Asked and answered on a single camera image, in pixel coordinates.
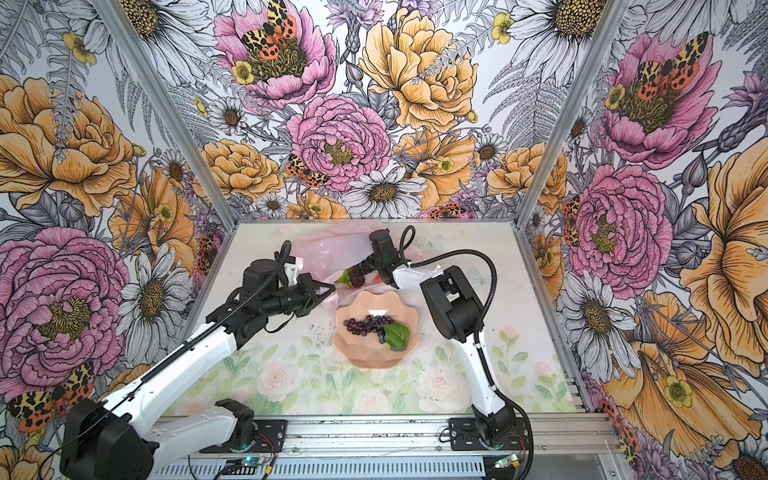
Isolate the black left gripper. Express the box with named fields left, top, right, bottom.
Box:
left=263, top=272, right=335, bottom=317

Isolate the dark purple plum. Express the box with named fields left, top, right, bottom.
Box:
left=349, top=270, right=365, bottom=288

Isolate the green lime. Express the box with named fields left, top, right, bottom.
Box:
left=335, top=269, right=354, bottom=288

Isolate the pink plastic bag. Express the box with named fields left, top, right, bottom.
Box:
left=292, top=220, right=432, bottom=301

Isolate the pink flower-shaped bowl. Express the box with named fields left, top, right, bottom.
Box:
left=333, top=291, right=419, bottom=369

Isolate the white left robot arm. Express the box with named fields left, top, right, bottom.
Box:
left=60, top=273, right=335, bottom=479

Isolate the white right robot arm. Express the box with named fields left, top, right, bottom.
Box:
left=349, top=226, right=520, bottom=448

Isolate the dark grape bunch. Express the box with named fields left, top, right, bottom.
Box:
left=343, top=315, right=395, bottom=344

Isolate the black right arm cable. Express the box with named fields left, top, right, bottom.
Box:
left=398, top=224, right=535, bottom=480

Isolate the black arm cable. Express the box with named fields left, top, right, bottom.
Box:
left=398, top=224, right=535, bottom=480
left=41, top=239, right=293, bottom=480

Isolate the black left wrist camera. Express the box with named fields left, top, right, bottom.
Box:
left=242, top=256, right=304, bottom=298

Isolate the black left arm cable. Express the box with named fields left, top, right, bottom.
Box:
left=41, top=239, right=293, bottom=480

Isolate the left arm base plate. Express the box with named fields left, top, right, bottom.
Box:
left=201, top=419, right=288, bottom=454

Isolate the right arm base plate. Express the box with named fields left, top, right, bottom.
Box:
left=448, top=415, right=533, bottom=452

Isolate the aluminium front rail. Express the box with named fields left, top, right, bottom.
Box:
left=154, top=412, right=633, bottom=479

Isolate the left aluminium corner post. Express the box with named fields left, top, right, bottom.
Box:
left=94, top=1, right=238, bottom=232

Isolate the aluminium corner post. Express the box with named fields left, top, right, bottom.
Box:
left=515, top=0, right=630, bottom=230
left=94, top=1, right=238, bottom=232

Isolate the right aluminium corner post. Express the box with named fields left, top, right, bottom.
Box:
left=515, top=0, right=630, bottom=230

